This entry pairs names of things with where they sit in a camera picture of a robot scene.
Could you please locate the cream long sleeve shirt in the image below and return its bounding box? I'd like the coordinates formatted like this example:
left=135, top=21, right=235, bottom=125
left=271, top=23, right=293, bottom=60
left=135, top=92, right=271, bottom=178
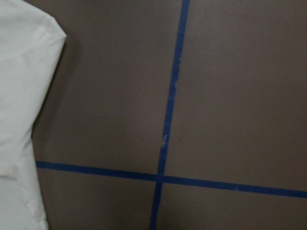
left=0, top=0, right=66, bottom=230

